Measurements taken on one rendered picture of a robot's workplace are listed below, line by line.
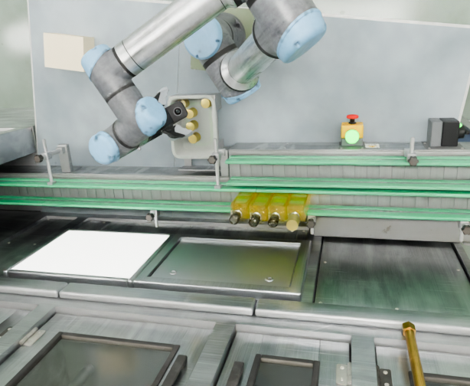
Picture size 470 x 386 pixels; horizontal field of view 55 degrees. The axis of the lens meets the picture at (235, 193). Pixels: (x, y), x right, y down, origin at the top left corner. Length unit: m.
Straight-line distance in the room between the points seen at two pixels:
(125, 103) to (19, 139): 1.01
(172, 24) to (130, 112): 0.20
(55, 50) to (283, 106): 0.85
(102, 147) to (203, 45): 0.46
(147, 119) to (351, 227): 0.85
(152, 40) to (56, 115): 1.02
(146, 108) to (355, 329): 0.69
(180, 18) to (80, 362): 0.78
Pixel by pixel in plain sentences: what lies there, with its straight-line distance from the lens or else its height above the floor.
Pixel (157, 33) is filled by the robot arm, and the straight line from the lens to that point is 1.00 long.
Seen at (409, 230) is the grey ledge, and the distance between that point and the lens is 1.58.
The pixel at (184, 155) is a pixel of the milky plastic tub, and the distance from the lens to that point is 1.64.
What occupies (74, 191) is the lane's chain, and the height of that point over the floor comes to 0.88.
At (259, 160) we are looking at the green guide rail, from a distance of 1.45.
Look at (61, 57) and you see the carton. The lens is 1.82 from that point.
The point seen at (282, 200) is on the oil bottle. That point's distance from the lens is 1.40.
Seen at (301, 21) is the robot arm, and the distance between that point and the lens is 0.95.
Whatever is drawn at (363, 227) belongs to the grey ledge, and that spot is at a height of 0.88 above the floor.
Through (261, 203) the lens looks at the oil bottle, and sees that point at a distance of 1.39.
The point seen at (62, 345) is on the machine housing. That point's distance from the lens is 1.21.
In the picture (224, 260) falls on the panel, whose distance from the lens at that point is 1.38.
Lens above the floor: 2.33
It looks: 67 degrees down
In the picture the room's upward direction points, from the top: 143 degrees counter-clockwise
